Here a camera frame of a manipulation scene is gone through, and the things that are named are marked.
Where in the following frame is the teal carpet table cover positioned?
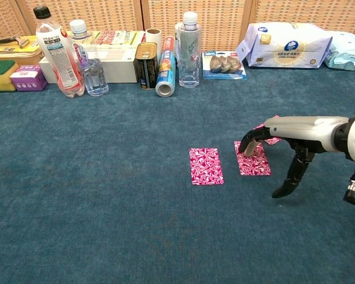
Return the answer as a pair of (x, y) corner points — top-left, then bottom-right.
(0, 63), (355, 284)

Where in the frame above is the white tissue pack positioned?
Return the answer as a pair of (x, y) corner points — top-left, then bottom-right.
(235, 22), (334, 69)

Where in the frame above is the blue blister pack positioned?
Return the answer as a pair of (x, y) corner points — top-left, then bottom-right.
(202, 50), (248, 80)

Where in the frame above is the green yellow scrub sponge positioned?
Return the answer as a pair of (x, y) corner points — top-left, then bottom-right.
(0, 60), (20, 92)

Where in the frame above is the clear water bottle pink label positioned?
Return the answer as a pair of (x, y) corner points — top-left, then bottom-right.
(69, 19), (109, 97)

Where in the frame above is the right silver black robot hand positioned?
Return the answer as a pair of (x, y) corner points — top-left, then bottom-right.
(238, 115), (350, 199)

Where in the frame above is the long white carton box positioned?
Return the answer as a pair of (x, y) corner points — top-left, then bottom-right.
(38, 47), (138, 85)

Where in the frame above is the tall clear bottle white cap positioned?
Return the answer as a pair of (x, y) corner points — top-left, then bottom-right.
(176, 11), (202, 89)

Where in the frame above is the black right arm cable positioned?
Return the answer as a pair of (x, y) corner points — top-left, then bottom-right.
(343, 165), (355, 209)

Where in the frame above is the blue plastic wrap roll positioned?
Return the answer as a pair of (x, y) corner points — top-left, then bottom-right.
(154, 35), (177, 98)

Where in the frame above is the small purple box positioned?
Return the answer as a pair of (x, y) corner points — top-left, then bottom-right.
(9, 64), (49, 92)

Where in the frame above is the yellow green sponge multipack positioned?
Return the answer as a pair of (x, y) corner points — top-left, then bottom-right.
(65, 29), (147, 48)

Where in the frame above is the woven bamboo folding screen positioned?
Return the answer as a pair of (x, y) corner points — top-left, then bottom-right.
(0, 0), (355, 53)

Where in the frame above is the pink patterned card top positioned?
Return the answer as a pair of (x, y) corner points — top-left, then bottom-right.
(253, 114), (282, 146)

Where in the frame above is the pink drink bottle black cap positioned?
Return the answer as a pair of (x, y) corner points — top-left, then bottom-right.
(33, 5), (86, 98)

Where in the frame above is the light blue wet wipes pack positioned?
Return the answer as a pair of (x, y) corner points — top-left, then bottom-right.
(324, 30), (355, 71)

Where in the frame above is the pink patterned card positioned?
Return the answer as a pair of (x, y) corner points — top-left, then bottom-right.
(189, 147), (225, 186)
(234, 140), (272, 176)
(253, 114), (282, 146)

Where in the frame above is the black gold tin can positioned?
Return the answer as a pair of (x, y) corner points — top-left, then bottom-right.
(133, 42), (160, 90)

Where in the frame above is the white paper cup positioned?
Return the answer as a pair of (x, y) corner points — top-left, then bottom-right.
(144, 28), (163, 54)

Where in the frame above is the pink patterned card bottom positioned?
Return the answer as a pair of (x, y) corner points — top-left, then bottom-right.
(189, 147), (225, 186)

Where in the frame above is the razor in yellow beige package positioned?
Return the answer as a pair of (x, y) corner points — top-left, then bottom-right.
(0, 35), (44, 59)

